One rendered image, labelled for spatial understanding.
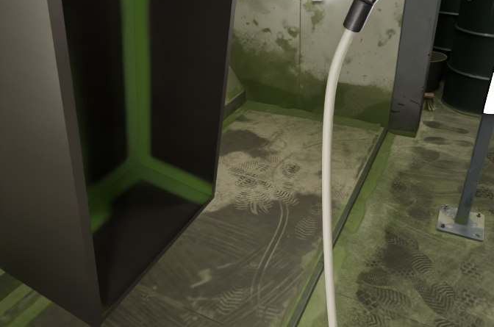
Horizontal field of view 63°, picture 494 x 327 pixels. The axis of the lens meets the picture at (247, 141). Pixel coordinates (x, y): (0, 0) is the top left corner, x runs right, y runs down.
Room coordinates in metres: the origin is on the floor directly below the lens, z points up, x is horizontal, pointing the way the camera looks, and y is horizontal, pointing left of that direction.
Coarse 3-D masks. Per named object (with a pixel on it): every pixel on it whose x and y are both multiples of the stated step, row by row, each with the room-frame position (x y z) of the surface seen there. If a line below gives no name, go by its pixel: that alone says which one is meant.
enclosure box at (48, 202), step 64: (0, 0) 0.64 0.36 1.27; (64, 0) 1.06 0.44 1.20; (128, 0) 1.28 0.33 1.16; (192, 0) 1.20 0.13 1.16; (0, 64) 0.67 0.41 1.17; (64, 64) 0.62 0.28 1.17; (128, 64) 1.29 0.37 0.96; (192, 64) 1.21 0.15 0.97; (0, 128) 0.70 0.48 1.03; (64, 128) 0.62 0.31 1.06; (128, 128) 1.30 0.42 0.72; (192, 128) 1.23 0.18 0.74; (0, 192) 0.75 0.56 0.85; (64, 192) 0.64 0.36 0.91; (128, 192) 1.19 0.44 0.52; (192, 192) 1.22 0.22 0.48; (0, 256) 0.82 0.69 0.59; (64, 256) 0.68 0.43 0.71; (128, 256) 0.90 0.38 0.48
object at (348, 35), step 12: (348, 36) 0.60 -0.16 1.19; (336, 60) 0.61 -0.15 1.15; (336, 72) 0.61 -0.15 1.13; (336, 84) 0.61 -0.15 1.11; (324, 108) 0.61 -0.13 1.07; (324, 120) 0.60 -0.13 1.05; (324, 132) 0.60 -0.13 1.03; (324, 144) 0.59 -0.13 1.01; (324, 156) 0.59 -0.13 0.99; (324, 168) 0.58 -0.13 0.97; (324, 180) 0.58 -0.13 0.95; (324, 192) 0.57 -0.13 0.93; (324, 204) 0.56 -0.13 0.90; (324, 216) 0.56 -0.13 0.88; (324, 228) 0.55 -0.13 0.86; (324, 240) 0.54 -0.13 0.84; (324, 252) 0.54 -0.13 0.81; (324, 264) 0.53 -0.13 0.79; (336, 324) 0.49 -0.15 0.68
